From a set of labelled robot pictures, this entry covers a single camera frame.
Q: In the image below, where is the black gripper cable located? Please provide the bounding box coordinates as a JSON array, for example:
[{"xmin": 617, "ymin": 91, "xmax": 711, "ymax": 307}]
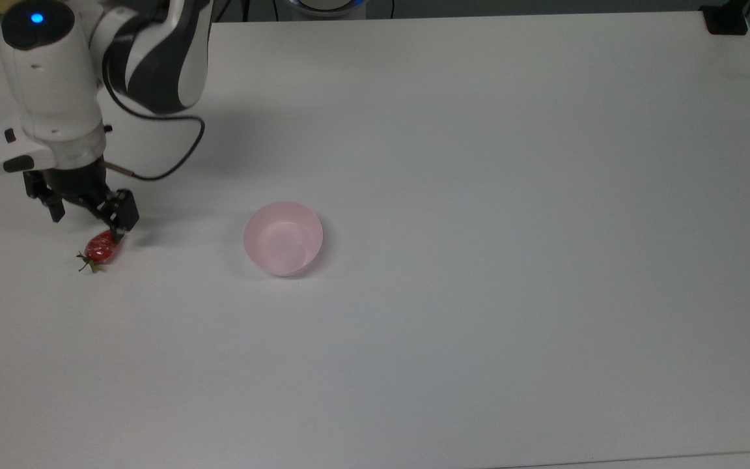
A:
[{"xmin": 100, "ymin": 47, "xmax": 206, "ymax": 182}]

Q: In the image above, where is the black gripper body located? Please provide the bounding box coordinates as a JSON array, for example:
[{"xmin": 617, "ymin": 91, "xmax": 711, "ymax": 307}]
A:
[{"xmin": 23, "ymin": 158, "xmax": 117, "ymax": 214}]

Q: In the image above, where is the red strawberry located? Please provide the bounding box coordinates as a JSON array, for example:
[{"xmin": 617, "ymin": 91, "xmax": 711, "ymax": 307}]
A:
[{"xmin": 76, "ymin": 229, "xmax": 123, "ymax": 274}]

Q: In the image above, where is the black table clamp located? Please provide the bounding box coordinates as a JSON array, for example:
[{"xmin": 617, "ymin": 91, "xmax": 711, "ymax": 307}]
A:
[{"xmin": 700, "ymin": 3, "xmax": 750, "ymax": 36}]

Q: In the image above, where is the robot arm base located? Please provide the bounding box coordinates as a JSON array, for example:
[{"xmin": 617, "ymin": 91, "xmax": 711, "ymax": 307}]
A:
[{"xmin": 287, "ymin": 0, "xmax": 370, "ymax": 18}]

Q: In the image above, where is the pink plastic bowl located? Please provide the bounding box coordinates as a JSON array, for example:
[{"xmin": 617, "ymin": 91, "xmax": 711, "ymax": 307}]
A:
[{"xmin": 243, "ymin": 201, "xmax": 324, "ymax": 278}]

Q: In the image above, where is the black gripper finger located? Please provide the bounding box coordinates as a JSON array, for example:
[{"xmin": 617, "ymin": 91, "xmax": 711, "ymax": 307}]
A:
[
  {"xmin": 99, "ymin": 188, "xmax": 141, "ymax": 246},
  {"xmin": 39, "ymin": 191, "xmax": 67, "ymax": 224}
]

